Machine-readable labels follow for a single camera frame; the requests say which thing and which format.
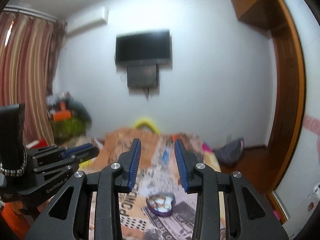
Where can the striped red curtain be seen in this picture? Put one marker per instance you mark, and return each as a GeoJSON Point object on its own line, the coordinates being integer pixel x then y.
{"type": "Point", "coordinates": [30, 49]}

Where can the red box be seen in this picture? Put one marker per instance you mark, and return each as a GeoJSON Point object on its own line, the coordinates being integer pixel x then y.
{"type": "Point", "coordinates": [36, 144]}

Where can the newspaper print bed blanket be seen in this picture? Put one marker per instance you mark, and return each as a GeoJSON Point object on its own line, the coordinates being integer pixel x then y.
{"type": "Point", "coordinates": [158, 173]}

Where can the white air conditioner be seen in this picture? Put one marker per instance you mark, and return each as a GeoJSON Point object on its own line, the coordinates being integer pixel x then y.
{"type": "Point", "coordinates": [87, 20]}

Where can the black wall television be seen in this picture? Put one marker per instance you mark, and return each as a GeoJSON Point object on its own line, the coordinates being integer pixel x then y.
{"type": "Point", "coordinates": [151, 47]}

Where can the orange box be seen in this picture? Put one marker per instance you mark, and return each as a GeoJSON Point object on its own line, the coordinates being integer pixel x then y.
{"type": "Point", "coordinates": [62, 114]}

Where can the dark backpack on floor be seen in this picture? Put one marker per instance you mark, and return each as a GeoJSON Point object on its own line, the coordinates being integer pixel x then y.
{"type": "Point", "coordinates": [231, 153]}

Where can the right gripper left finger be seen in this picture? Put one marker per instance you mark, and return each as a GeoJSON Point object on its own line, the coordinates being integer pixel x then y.
{"type": "Point", "coordinates": [89, 198]}

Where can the brown upper wardrobe cabinets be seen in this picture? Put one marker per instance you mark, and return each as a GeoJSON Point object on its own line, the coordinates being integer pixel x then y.
{"type": "Point", "coordinates": [265, 14]}

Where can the brown wooden door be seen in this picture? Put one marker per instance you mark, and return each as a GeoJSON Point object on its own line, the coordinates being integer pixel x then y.
{"type": "Point", "coordinates": [290, 100]}

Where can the small black wall monitor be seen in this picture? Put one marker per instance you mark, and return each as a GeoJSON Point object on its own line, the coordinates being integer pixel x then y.
{"type": "Point", "coordinates": [142, 76]}

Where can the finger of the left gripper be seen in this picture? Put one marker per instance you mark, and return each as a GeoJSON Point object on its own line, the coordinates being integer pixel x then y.
{"type": "Point", "coordinates": [75, 149]}
{"type": "Point", "coordinates": [83, 156]}

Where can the purple heart-shaped tin box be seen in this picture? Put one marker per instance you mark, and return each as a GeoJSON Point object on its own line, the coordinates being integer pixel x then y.
{"type": "Point", "coordinates": [161, 204]}

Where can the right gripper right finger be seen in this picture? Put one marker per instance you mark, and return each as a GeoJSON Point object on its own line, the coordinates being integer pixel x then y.
{"type": "Point", "coordinates": [246, 213]}

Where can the white sliding wardrobe door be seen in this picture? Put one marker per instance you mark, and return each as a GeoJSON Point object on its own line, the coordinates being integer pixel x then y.
{"type": "Point", "coordinates": [297, 183]}

